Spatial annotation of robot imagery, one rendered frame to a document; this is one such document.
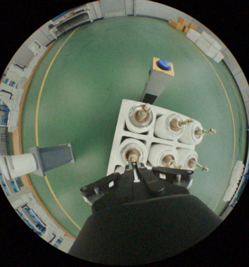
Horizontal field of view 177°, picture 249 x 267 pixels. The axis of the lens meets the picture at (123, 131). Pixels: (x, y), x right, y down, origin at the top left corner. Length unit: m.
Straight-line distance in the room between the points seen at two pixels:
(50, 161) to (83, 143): 0.26
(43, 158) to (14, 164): 0.17
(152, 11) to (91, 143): 5.39
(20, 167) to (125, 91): 0.71
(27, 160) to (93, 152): 0.40
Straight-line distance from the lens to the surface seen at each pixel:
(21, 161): 0.45
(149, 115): 0.25
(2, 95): 2.36
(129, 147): 0.23
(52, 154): 0.51
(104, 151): 0.52
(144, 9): 5.12
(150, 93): 0.38
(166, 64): 0.28
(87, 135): 0.55
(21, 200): 2.16
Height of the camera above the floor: 0.49
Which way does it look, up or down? 86 degrees down
